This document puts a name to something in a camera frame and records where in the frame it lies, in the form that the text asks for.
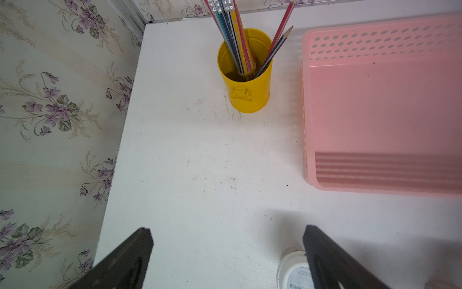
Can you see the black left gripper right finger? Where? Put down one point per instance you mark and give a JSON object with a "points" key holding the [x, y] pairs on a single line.
{"points": [[332, 267]]}

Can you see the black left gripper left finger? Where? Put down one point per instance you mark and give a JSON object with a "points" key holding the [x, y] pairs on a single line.
{"points": [[124, 268]]}

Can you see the white yogurt cup back left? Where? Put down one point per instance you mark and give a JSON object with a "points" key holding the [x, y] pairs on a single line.
{"points": [[293, 271]]}

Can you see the pink plastic basket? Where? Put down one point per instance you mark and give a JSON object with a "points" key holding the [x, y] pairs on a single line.
{"points": [[382, 107]]}

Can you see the yellow metal pencil cup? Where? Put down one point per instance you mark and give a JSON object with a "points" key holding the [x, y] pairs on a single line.
{"points": [[245, 94]]}

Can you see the bundle of coloured pencils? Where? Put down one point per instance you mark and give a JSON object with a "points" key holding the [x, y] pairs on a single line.
{"points": [[229, 23]]}

